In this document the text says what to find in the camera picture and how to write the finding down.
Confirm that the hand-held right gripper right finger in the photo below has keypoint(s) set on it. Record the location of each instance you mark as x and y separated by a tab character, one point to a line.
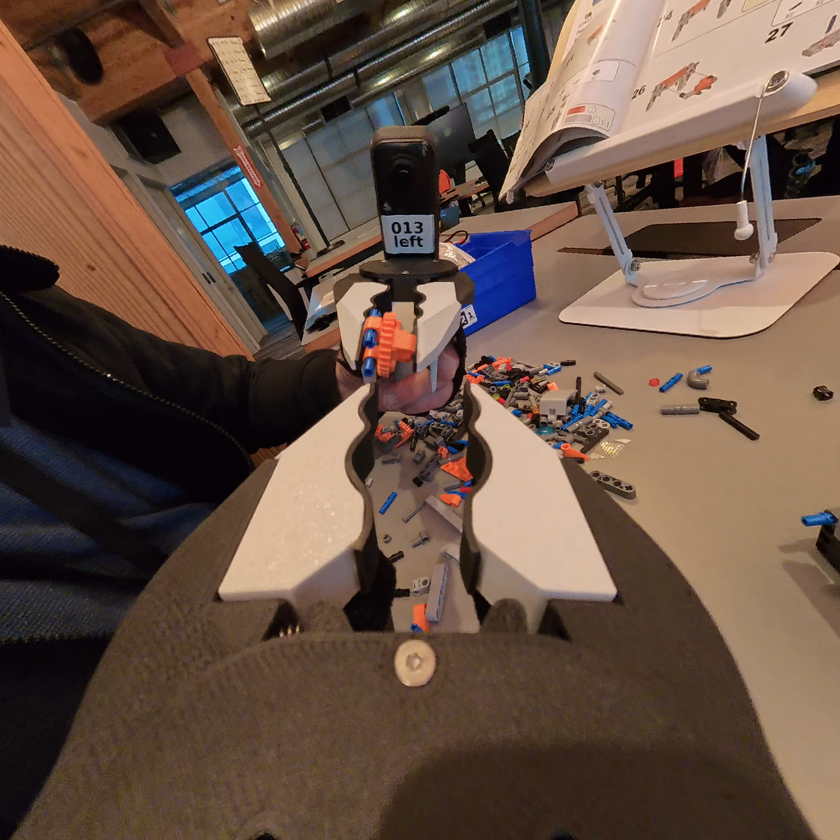
538	525

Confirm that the grey toy axle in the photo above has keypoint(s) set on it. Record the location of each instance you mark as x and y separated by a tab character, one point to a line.
679	410

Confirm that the grey elbow toy piece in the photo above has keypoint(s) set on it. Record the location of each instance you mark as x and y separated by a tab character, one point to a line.
695	379

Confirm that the black computer monitor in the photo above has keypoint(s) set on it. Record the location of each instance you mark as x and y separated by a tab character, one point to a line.
453	138

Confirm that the clear plastic bag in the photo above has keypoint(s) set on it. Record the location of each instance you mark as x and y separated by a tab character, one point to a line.
453	253

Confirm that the white wooden book stand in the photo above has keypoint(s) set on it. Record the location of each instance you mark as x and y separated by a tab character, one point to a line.
722	295

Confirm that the dark grey toy rod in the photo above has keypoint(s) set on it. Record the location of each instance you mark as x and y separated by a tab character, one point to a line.
608	383

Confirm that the pile of small toy pieces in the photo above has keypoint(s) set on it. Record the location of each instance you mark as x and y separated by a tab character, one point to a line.
558	420

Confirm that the black round speaker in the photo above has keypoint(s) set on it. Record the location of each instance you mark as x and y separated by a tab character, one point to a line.
79	56

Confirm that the dark grey holed beam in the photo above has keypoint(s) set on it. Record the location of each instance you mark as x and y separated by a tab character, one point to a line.
613	484

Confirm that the red fire extinguisher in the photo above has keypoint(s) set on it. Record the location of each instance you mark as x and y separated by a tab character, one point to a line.
300	236

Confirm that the black angled toy piece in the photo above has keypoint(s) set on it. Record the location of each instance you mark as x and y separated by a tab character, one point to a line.
735	423

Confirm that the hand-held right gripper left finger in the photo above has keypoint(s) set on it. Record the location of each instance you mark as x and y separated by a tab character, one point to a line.
295	525

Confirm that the red wall sign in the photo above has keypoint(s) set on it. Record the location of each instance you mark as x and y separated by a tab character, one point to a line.
248	164

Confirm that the open instruction booklet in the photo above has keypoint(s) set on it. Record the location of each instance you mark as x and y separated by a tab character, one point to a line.
656	65

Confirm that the black wall box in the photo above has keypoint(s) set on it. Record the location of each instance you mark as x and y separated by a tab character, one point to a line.
151	138

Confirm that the orange toy gear assembly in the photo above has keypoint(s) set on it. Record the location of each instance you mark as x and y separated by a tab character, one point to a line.
394	341

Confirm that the blue plastic bin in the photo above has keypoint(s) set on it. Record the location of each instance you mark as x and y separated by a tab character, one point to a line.
505	275

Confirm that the metal ceiling duct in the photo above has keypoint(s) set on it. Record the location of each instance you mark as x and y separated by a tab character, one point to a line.
367	26

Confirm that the blue lit window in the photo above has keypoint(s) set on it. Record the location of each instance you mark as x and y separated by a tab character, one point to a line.
223	223

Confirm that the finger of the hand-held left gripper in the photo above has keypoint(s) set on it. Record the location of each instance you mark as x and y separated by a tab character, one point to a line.
438	321
351	321

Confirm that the person's torso in dark jacket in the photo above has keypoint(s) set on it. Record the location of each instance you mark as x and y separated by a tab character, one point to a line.
65	459

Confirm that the white paper wall sheet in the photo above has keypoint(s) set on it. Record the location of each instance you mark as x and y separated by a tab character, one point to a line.
239	69

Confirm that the person's left forearm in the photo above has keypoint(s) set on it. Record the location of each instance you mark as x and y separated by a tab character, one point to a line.
289	394

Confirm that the black office chair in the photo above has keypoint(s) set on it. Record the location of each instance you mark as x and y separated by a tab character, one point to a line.
275	282

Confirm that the blue toy pin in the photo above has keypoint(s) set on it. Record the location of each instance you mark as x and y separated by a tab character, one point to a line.
670	382

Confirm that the person's left hand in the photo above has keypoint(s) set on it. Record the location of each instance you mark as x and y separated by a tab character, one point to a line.
407	394

